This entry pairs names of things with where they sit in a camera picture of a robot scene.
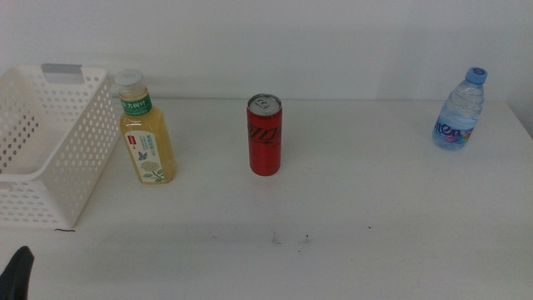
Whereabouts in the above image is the yellow tea bottle green label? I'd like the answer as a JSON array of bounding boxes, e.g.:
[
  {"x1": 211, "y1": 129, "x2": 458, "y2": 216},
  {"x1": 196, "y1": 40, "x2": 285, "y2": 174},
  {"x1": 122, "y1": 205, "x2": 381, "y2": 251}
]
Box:
[{"x1": 113, "y1": 68, "x2": 178, "y2": 185}]

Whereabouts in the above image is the red soda can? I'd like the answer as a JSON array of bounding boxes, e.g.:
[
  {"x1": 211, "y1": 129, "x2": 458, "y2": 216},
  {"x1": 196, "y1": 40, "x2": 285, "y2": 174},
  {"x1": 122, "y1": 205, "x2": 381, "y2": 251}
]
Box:
[{"x1": 246, "y1": 92, "x2": 284, "y2": 178}]

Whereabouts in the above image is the clear water bottle blue cap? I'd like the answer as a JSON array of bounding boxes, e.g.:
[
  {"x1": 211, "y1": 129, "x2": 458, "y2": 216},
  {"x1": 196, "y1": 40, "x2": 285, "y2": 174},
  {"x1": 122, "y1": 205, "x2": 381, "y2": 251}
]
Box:
[{"x1": 431, "y1": 66, "x2": 489, "y2": 152}]

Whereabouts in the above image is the white perforated plastic basket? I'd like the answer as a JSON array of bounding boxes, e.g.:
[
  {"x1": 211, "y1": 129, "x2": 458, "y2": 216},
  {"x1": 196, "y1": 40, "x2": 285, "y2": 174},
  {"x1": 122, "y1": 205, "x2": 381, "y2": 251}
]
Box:
[{"x1": 0, "y1": 62, "x2": 122, "y2": 230}]

